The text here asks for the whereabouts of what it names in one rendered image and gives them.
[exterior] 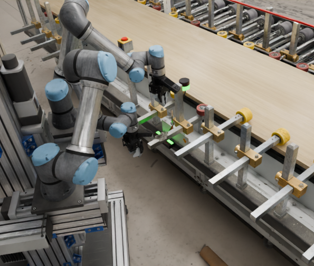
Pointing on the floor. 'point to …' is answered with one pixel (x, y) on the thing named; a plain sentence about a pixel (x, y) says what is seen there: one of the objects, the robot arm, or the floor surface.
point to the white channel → (167, 6)
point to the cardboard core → (211, 257)
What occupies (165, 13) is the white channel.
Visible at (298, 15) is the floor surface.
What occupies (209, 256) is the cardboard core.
